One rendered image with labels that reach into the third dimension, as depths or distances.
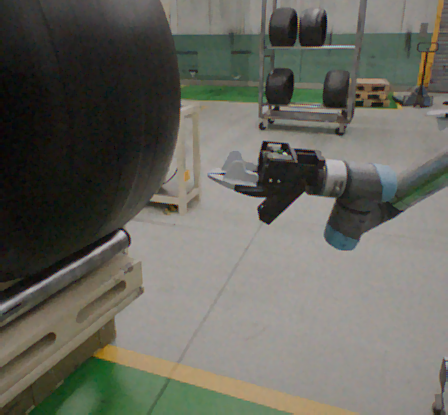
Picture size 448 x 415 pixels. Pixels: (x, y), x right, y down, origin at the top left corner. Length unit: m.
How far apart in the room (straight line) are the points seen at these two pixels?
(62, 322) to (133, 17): 0.46
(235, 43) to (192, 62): 1.42
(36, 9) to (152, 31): 0.17
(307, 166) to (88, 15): 0.45
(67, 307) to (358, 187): 0.55
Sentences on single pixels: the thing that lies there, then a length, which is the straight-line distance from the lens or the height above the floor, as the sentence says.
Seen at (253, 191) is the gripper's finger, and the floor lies 1.01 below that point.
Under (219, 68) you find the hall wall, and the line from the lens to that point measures 12.24.
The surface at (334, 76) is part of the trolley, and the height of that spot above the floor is 0.79.
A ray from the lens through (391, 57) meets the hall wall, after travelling 11.52.
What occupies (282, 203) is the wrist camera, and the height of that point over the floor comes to 0.97.
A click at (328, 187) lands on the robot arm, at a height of 1.01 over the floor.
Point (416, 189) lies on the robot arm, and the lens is 0.91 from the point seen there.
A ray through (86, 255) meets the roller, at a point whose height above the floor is 0.92.
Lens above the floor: 1.27
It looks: 20 degrees down
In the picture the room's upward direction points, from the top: straight up
